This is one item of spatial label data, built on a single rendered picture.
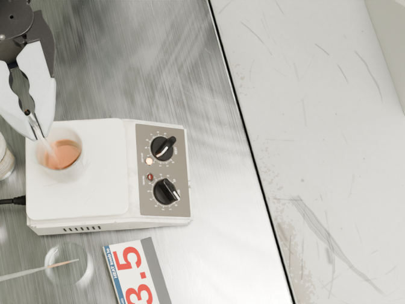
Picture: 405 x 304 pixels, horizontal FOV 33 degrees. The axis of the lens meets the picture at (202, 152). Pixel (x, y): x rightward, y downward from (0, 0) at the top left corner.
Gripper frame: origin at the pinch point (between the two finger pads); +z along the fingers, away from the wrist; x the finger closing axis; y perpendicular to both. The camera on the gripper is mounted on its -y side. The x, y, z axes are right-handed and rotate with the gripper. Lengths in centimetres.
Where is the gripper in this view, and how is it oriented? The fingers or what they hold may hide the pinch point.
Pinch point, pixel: (34, 123)
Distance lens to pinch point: 65.8
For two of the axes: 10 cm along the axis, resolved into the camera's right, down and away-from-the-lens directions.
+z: 3.8, 9.0, -2.2
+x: -9.2, 3.5, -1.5
